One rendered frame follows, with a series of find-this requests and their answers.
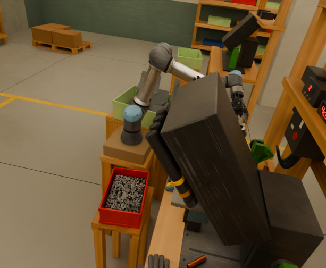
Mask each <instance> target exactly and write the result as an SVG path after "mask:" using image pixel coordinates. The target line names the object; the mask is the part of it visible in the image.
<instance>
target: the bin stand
mask: <svg viewBox="0 0 326 268"><path fill-rule="evenodd" d="M153 194H154V187H150V186H148V187H147V193H146V198H145V204H144V210H143V215H142V219H141V224H140V228H139V229H135V228H127V227H120V226H116V225H108V224H101V223H100V222H99V219H100V215H99V211H97V213H96V214H95V216H94V218H93V220H92V222H91V229H92V230H93V233H94V247H95V262H96V268H106V239H105V229H108V230H112V257H114V258H119V256H120V247H121V233H125V234H128V235H130V238H129V253H128V268H137V265H138V264H141V265H143V263H144V259H145V251H146V243H147V235H148V226H149V218H150V213H151V205H152V198H153Z"/></svg>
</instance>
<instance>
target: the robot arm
mask: <svg viewBox="0 0 326 268"><path fill-rule="evenodd" d="M148 62H149V68H148V70H147V73H146V75H145V78H144V80H143V83H142V85H141V88H140V90H139V93H138V95H137V96H135V97H134V99H133V101H132V104H131V105H130V106H127V107H126V108H125V109H124V113H123V116H124V119H123V131H122V134H121V137H120V140H121V142H122V143H124V144H126V145H130V146H134V145H138V144H140V143H141V142H142V140H143V136H142V133H141V121H142V119H143V117H144V116H145V114H146V112H147V111H148V107H149V105H150V102H149V99H150V97H151V95H152V93H153V90H154V88H155V86H156V83H157V81H158V79H159V77H160V74H161V72H162V71H163V72H165V73H170V74H172V75H174V76H176V77H178V78H180V79H182V80H184V81H186V82H188V83H190V82H192V81H193V77H195V78H196V79H197V76H198V75H199V76H200V78H202V77H204V76H205V75H203V74H201V73H199V72H197V71H195V70H193V69H191V68H189V67H187V66H185V65H183V64H181V63H179V62H177V61H175V59H174V57H172V48H171V46H170V45H169V44H167V43H158V44H156V45H155V47H154V48H153V49H152V50H151V51H150V54H149V61H148ZM221 80H222V82H223V85H224V87H225V89H226V88H230V95H231V99H232V102H231V105H232V107H233V110H234V112H235V114H236V115H237V116H236V117H237V119H238V120H239V117H238V115H239V116H240V117H242V119H243V123H245V125H247V122H248V117H249V112H248V109H247V108H246V106H245V103H244V102H243V99H242V98H243V97H244V91H243V90H244V88H243V81H242V76H241V72H240V71H238V70H233V71H231V72H230V73H229V75H228V76H222V77H221Z"/></svg>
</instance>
